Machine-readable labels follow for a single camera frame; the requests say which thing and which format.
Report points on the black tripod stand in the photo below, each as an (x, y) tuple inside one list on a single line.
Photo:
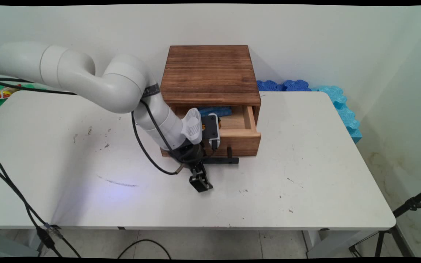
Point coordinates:
[(400, 215)]

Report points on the dark wooden cabinet box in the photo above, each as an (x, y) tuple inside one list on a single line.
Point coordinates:
[(210, 75)]

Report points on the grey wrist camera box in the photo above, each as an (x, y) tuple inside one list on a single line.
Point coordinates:
[(211, 128)]

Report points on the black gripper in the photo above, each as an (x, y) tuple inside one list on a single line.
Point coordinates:
[(190, 155)]

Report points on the white ribbed camera mount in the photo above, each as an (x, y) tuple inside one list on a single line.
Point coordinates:
[(193, 126)]

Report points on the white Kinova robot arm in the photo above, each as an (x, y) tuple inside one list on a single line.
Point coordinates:
[(86, 78)]

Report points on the white table leg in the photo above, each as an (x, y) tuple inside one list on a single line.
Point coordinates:
[(327, 243)]

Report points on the blue object in drawer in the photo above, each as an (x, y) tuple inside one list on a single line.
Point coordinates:
[(214, 111)]

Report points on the light wooden drawer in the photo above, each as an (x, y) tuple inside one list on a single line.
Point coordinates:
[(239, 140)]

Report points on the light blue foam mat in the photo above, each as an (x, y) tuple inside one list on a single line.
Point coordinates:
[(345, 113)]

